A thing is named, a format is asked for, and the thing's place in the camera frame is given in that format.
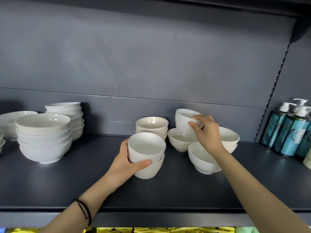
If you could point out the person's right hand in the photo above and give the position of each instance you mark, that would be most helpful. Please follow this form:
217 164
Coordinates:
209 135

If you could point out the person's left hand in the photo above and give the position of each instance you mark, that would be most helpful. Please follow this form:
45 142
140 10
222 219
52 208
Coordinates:
121 172

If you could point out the off-white ceramic bowl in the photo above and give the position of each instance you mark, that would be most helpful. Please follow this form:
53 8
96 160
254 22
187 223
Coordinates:
230 148
161 132
229 137
165 136
178 139
151 122

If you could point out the tall white ceramic bowl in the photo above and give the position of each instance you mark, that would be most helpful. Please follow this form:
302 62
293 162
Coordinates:
153 171
145 144
182 121

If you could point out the dark grey metal shelf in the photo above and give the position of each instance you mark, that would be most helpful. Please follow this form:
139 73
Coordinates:
73 186
243 4

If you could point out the deep white ceramic bowl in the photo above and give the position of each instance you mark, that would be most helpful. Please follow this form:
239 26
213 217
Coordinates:
78 134
79 126

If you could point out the person's left forearm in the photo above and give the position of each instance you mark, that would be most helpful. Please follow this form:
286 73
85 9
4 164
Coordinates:
73 215

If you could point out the person's right forearm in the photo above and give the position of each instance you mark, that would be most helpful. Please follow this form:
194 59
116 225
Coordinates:
255 198

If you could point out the yellow packets shelf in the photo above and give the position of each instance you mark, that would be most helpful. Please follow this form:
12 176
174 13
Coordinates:
145 230

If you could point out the row of teal pump bottles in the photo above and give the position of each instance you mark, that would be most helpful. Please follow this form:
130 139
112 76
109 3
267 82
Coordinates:
291 138

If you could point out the cream pump bottle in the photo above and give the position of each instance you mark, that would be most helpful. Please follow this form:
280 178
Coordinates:
308 160

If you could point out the large grey metal back panel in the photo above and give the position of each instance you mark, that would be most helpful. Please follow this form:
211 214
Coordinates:
145 50

